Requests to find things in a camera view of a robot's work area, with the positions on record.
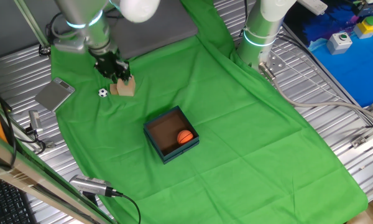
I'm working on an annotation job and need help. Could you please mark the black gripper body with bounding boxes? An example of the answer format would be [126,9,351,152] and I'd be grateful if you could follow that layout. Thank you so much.
[93,49,126,78]

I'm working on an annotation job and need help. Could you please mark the large wooden block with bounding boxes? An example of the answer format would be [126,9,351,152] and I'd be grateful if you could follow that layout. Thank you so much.
[116,75,137,97]

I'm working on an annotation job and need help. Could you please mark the small orange basketball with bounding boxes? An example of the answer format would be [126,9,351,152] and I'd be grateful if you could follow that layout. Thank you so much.
[177,129,195,145]

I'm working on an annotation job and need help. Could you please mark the dark green gift box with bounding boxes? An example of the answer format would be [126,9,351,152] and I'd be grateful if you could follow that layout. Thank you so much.
[143,105,201,165]

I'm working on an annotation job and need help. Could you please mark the grey box green button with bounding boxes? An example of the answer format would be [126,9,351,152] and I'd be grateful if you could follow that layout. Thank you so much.
[326,31,353,55]

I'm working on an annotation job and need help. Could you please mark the yellow box green button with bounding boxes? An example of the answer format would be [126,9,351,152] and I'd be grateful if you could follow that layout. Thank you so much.
[352,16,373,40]

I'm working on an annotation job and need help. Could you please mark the silver digital scale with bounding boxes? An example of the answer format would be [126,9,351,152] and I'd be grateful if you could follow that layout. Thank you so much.
[34,77,76,113]

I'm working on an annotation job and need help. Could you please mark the green cloth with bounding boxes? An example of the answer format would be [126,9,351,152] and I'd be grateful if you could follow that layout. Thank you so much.
[49,0,369,224]

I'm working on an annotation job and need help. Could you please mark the black keyboard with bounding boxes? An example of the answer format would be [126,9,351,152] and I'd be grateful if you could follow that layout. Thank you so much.
[0,173,37,224]

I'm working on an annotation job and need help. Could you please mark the white power strip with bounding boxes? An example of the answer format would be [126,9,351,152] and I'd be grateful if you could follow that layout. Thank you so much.
[297,0,329,16]

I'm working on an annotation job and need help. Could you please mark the blue printed mat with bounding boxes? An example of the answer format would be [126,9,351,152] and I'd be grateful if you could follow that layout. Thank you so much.
[282,0,373,108]

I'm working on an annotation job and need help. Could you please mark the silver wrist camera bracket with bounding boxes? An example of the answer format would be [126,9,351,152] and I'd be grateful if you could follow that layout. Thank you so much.
[52,35,90,55]

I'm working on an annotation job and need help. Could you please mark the aluminium frame pole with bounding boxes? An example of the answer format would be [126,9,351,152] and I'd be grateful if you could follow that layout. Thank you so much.
[13,0,52,57]

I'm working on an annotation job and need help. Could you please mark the thin black camera cable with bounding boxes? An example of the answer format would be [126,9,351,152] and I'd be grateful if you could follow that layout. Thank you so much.
[17,124,48,156]

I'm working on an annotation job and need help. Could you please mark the ribbed silver camera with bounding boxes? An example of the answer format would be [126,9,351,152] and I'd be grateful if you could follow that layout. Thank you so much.
[68,174,124,198]

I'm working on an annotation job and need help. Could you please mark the thick black cable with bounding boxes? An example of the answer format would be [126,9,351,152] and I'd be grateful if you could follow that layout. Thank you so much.
[0,74,18,171]

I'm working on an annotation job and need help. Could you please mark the wooden table frame bar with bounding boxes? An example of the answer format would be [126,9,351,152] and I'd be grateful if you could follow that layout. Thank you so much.
[0,128,119,224]

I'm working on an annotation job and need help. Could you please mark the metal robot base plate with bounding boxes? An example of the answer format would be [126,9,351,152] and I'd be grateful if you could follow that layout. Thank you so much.
[257,51,287,76]

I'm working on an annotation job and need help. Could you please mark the grey conduit hose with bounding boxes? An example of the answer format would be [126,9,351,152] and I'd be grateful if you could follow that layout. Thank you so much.
[258,62,373,124]

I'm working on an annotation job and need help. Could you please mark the aluminium profile bracket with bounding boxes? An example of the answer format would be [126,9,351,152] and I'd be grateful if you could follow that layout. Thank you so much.
[349,119,373,149]

